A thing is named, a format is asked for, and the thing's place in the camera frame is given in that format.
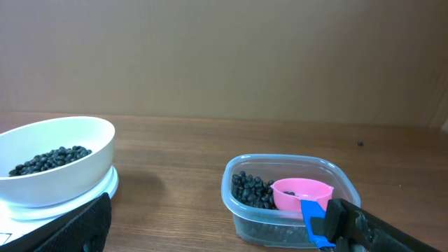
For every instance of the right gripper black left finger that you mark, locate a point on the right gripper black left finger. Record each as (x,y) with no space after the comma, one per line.
(82,229)

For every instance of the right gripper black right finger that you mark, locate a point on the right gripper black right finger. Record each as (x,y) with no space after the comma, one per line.
(347,226)

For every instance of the pink scoop with blue handle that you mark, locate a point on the pink scoop with blue handle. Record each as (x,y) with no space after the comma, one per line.
(310,200)

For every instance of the white digital kitchen scale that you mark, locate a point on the white digital kitchen scale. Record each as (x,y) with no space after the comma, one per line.
(17,221)

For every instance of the black beans in scoop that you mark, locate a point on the black beans in scoop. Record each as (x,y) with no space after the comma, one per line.
(289,193)

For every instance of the black beans in bowl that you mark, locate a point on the black beans in bowl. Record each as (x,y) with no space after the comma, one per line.
(50,160)

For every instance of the white round bowl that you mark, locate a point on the white round bowl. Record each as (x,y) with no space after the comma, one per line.
(61,183)

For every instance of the clear plastic food container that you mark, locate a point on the clear plastic food container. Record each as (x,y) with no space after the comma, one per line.
(275,228)

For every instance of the black beans pile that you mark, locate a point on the black beans pile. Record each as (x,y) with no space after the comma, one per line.
(252,191)

